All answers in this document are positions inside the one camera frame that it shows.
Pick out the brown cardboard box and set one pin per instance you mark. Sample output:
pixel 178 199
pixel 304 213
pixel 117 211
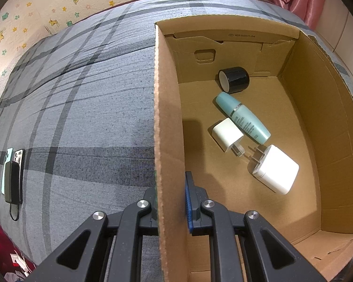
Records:
pixel 282 217

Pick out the teal bottle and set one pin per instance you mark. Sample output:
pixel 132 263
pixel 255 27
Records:
pixel 241 117

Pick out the black round jar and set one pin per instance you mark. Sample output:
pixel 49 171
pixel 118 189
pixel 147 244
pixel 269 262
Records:
pixel 236 79

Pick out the phone with pale case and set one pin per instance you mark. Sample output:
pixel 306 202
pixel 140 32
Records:
pixel 19 156

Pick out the teal phone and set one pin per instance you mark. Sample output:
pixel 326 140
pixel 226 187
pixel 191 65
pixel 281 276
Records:
pixel 6 156

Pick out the cream cabinet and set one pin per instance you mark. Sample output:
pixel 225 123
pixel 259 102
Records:
pixel 344 41

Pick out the white plugs and papers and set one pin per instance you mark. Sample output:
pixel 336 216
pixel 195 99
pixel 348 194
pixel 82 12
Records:
pixel 19 264

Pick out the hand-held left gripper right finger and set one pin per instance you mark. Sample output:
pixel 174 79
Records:
pixel 189 202

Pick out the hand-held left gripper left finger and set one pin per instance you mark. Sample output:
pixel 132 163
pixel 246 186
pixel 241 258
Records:
pixel 151 211

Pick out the large white charger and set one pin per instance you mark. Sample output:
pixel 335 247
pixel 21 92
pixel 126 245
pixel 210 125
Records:
pixel 278 170

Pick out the small white charger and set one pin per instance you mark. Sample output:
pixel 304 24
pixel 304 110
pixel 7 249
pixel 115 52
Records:
pixel 226 132

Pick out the red cloth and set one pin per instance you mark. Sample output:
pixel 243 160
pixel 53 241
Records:
pixel 3 241

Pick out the black power bank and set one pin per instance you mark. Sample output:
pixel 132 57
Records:
pixel 14 182

